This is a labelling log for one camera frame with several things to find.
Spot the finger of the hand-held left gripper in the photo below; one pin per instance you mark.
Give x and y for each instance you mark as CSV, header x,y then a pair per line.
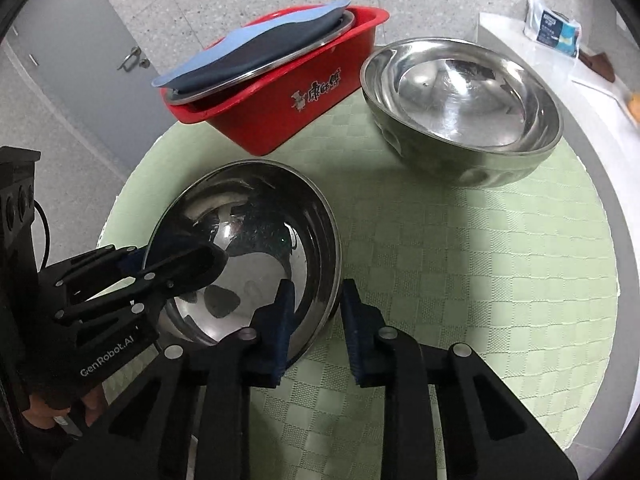
x,y
131,262
192,267

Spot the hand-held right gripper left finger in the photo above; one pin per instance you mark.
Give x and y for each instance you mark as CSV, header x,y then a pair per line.
x,y
281,327

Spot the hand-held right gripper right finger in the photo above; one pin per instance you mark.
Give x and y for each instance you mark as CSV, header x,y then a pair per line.
x,y
353,335

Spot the dark-tinted steel bowl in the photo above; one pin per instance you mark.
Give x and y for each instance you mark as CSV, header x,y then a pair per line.
x,y
260,220

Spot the person's left hand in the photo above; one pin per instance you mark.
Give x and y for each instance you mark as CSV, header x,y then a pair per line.
x,y
90,402

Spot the green checked table mat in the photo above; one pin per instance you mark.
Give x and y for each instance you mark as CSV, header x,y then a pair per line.
x,y
450,260

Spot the red plastic basin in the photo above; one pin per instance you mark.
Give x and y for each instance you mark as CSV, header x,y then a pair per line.
x,y
260,115

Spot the light blue plate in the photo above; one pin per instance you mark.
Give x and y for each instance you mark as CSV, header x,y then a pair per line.
x,y
225,50

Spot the grey door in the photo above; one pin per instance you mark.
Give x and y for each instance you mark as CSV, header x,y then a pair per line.
x,y
75,35

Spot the dark grey-blue plate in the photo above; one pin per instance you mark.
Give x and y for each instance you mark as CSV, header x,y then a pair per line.
x,y
280,45

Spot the large shiny steel bowl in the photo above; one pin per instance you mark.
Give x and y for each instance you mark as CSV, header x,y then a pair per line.
x,y
465,95

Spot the steel plate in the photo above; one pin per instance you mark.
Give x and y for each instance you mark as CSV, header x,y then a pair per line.
x,y
348,22

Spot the white counter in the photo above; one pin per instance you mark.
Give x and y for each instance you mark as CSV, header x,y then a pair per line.
x,y
505,35

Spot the orange object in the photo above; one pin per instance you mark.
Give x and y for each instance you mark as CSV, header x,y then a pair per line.
x,y
634,106

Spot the brown object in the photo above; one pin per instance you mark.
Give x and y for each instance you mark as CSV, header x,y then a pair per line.
x,y
599,66

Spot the plastic wipes packet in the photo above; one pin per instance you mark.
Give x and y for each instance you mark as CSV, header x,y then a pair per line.
x,y
552,27

